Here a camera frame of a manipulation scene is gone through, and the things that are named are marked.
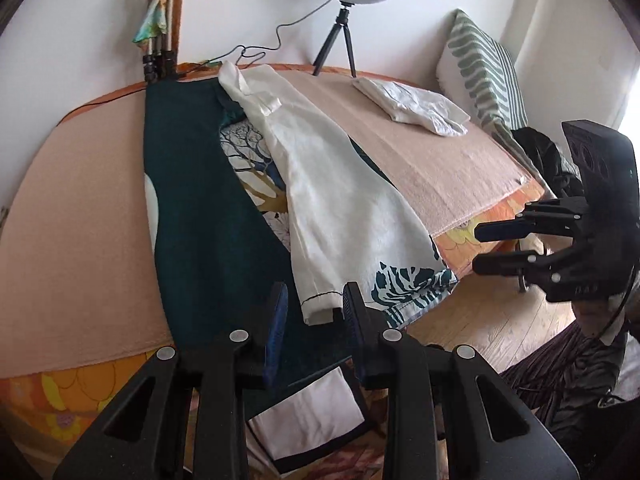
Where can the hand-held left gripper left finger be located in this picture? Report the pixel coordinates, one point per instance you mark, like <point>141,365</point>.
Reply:
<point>277,320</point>

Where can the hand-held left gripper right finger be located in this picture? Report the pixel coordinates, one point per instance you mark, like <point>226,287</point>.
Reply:
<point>356,320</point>

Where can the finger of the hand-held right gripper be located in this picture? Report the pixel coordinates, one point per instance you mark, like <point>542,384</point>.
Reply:
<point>497,231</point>
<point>500,263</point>

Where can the dark green printed cloth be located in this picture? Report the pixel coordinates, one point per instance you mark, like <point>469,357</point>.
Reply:
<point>200,210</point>

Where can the white garment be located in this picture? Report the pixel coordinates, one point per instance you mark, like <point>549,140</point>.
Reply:
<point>325,185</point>

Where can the folded white clothes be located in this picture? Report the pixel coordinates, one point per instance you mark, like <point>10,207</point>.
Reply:
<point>410,102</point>

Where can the black clothing pile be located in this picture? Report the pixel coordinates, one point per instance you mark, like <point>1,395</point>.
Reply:
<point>540,152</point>

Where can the person's striped pants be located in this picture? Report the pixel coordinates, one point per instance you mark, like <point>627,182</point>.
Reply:
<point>575,375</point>

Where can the green striped pillow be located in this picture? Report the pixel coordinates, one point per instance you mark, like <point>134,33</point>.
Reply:
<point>480,70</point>

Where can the beige blanket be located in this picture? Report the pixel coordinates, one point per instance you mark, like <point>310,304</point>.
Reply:
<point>75,235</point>

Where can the orange floral bedsheet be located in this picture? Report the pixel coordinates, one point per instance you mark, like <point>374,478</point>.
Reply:
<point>50,400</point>

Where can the black tripod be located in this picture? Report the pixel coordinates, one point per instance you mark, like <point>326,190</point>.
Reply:
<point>344,22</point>

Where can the folded metal tripod stand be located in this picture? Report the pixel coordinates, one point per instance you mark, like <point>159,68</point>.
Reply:
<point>160,60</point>

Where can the folded tripod with colourful scarf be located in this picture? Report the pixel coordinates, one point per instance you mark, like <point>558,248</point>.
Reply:
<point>152,20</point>

